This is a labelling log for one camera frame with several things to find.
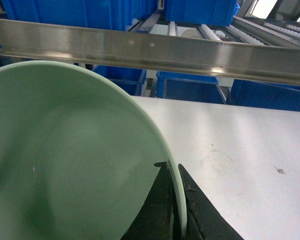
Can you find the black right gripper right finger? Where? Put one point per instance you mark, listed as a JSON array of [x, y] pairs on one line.
[[204, 222]]

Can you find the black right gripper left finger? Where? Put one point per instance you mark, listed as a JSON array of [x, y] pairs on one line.
[[155, 218]]

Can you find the light green bowl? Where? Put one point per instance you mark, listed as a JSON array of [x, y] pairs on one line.
[[77, 155]]

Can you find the stainless steel shelf rack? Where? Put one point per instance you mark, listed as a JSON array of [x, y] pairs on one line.
[[236, 60]]

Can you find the blue plastic bin centre shelf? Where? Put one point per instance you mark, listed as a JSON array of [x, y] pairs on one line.
[[208, 12]]

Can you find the lower blue bin centre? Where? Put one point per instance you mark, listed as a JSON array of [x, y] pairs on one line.
[[189, 87]]

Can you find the lower blue bin left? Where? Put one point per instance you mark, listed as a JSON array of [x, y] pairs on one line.
[[131, 80]]

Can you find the lower blue bin right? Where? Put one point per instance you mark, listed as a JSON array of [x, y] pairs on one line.
[[265, 95]]

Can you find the large blue bin left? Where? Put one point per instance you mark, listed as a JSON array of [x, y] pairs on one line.
[[118, 15]]

